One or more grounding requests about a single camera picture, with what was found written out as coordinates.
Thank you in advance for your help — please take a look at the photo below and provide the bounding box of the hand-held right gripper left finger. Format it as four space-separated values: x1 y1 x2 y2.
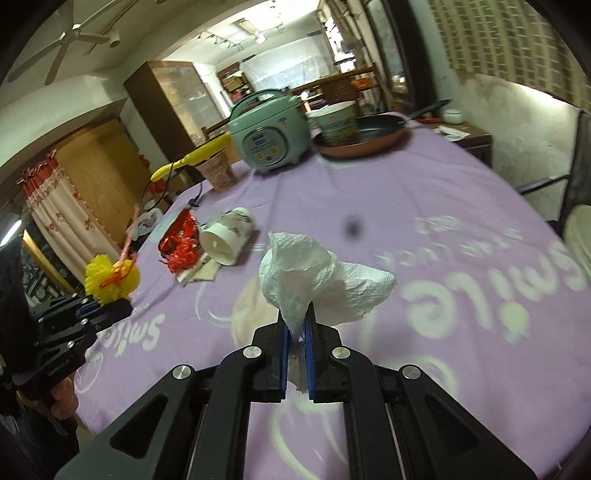
54 312 291 480

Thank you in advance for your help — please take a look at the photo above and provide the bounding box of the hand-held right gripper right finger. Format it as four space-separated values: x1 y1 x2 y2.
304 302 588 480

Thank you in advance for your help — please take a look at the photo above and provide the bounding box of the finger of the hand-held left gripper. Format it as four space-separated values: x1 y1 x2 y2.
30 298 101 327
39 299 134 344

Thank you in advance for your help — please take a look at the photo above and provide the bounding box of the yellow pom-pom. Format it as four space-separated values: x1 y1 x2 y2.
84 205 140 306

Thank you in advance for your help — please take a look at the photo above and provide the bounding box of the white paper towel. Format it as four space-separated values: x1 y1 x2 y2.
259 232 398 342

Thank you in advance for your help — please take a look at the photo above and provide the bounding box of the person's left hand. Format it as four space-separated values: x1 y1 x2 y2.
48 376 78 422

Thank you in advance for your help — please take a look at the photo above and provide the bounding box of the white plastic bag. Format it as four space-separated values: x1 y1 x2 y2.
134 210 163 241

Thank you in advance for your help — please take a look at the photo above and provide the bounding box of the beige cloth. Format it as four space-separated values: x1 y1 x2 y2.
178 256 223 286

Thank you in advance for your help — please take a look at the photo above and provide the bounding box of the floral curtain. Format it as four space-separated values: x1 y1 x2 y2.
17 154 116 296

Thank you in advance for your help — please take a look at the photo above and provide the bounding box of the white paper cup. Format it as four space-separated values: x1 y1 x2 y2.
198 208 254 267

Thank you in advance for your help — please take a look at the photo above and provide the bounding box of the plywood cabinet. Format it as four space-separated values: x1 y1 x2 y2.
54 117 155 273

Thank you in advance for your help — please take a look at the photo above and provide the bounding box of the pink instant noodle cup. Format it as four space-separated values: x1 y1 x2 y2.
194 148 238 193

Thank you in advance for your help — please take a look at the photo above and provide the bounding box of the purple printed tablecloth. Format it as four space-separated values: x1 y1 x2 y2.
76 108 591 480

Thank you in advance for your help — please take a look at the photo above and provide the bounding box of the wooden glass cabinet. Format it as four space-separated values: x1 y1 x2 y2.
124 60 227 160

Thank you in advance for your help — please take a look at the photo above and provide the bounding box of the light green rice cooker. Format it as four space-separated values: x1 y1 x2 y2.
228 89 312 175

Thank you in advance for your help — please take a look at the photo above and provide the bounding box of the copper frying pan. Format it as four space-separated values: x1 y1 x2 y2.
314 99 451 160

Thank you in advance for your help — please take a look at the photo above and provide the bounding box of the green instant noodle bowl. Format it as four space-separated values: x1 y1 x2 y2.
307 102 360 146

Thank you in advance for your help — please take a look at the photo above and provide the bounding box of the white ceiling fan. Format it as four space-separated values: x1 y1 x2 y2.
7 11 112 86

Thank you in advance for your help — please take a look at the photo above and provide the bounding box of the wooden side table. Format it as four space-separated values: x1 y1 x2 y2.
434 121 494 167

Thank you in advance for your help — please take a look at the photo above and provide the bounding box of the red tangled string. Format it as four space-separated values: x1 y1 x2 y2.
158 209 204 275

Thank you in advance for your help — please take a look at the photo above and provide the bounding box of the black power cord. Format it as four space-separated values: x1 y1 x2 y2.
141 159 205 210

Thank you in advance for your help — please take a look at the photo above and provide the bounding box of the yellow plastic handled tool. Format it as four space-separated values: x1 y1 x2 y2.
151 134 230 182

